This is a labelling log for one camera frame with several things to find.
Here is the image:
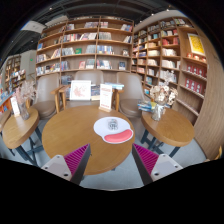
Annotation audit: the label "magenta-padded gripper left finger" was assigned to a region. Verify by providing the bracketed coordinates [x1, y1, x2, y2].
[41, 143, 92, 186]

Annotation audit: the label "white mouse pad red rest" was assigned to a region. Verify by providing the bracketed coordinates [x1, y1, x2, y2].
[93, 116, 134, 145]

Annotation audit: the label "dark cover book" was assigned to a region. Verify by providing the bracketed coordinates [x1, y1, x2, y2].
[90, 84, 102, 102]

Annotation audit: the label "white framed red print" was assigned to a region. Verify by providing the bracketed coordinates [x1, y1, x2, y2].
[69, 79, 92, 102]

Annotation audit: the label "stack of colourful books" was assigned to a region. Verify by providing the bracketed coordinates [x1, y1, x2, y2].
[137, 100, 155, 113]

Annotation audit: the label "white table sign red print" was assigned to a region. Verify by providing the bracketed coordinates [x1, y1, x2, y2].
[98, 83, 114, 113]

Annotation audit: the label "beige armchair wooden arms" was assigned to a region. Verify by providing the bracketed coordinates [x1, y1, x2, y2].
[59, 69, 105, 109]
[114, 71, 151, 118]
[31, 73, 66, 119]

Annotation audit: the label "light blue book stack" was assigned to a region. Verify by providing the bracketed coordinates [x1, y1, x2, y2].
[105, 82, 125, 90]

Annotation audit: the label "round wooden side table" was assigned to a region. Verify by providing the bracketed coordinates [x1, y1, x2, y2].
[1, 106, 43, 166]
[139, 108, 195, 158]

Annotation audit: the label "distant small bookshelf unit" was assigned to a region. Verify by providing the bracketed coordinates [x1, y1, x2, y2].
[3, 54, 28, 91]

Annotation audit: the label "transparent computer mouse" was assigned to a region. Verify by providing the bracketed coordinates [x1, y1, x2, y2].
[106, 118, 119, 132]

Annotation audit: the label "small white card sign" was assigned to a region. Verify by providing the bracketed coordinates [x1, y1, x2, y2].
[9, 96, 21, 118]

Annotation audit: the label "white hanging ceiling sign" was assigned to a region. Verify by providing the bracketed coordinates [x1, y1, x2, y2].
[20, 20, 46, 34]

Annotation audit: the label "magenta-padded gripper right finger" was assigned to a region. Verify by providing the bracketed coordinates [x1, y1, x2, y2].
[131, 143, 184, 186]

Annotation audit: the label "glass vase pale dried flowers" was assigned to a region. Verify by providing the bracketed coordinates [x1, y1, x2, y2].
[149, 71, 179, 122]

